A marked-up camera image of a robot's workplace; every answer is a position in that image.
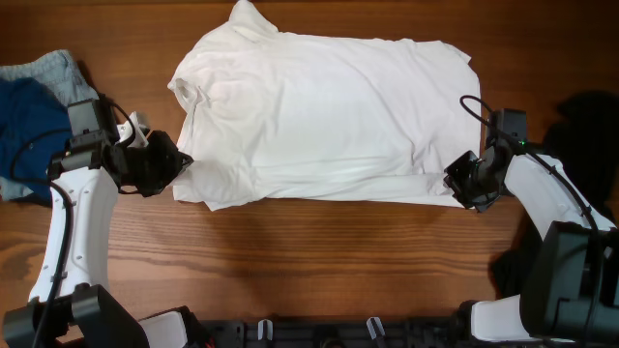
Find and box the white t-shirt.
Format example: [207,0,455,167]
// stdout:
[168,1,481,211]

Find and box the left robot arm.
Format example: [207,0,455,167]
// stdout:
[3,99,193,347]

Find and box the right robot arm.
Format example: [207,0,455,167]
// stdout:
[445,109,618,347]

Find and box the black garment right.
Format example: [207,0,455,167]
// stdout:
[490,91,618,298]

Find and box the folded light denim garment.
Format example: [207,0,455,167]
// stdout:
[1,49,98,205]

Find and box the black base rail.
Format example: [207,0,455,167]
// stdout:
[202,317,461,348]

